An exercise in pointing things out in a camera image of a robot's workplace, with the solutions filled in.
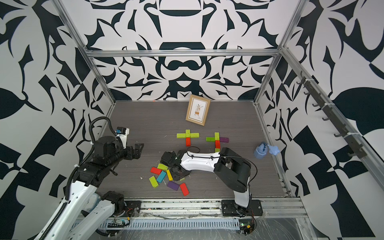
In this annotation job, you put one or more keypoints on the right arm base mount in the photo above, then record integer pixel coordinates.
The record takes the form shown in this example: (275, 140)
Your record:
(231, 209)

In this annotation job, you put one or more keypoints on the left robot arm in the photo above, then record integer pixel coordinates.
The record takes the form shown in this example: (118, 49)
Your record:
(106, 154)

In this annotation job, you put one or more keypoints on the blue cloth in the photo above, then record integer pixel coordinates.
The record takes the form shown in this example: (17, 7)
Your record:
(261, 151)

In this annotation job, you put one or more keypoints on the red block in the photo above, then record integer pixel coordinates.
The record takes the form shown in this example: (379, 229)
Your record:
(184, 189)
(188, 142)
(156, 171)
(217, 144)

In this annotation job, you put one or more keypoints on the right circuit board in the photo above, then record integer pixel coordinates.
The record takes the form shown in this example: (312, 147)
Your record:
(246, 229)

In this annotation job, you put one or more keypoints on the black wall hook rail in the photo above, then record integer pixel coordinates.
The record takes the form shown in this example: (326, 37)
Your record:
(335, 117)

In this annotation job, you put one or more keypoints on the lime block top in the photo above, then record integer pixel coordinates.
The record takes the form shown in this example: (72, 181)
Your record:
(181, 136)

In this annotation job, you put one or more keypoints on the white cable duct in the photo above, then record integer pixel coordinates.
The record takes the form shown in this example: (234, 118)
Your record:
(180, 224)

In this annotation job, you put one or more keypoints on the teal block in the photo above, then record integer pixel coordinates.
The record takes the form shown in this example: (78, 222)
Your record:
(161, 176)

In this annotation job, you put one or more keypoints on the left circuit board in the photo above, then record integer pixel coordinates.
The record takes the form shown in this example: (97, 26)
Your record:
(119, 224)

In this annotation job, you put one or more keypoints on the wooden picture frame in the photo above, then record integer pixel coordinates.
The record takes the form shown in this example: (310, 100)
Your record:
(197, 111)

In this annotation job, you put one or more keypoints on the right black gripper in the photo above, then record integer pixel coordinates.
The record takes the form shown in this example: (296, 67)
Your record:
(175, 177)

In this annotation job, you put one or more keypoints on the purple block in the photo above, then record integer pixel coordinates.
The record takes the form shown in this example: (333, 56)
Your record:
(172, 185)
(224, 140)

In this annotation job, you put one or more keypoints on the circuit board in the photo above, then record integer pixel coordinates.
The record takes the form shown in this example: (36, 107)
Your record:
(246, 229)
(119, 224)

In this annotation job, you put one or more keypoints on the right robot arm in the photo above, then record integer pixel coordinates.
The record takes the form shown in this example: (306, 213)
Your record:
(232, 169)

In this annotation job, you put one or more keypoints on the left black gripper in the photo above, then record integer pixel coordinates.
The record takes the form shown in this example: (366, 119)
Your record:
(138, 150)

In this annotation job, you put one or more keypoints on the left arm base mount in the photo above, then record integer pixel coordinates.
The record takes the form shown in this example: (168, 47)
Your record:
(131, 209)

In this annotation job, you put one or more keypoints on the yellow block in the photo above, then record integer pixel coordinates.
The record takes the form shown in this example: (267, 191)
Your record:
(169, 175)

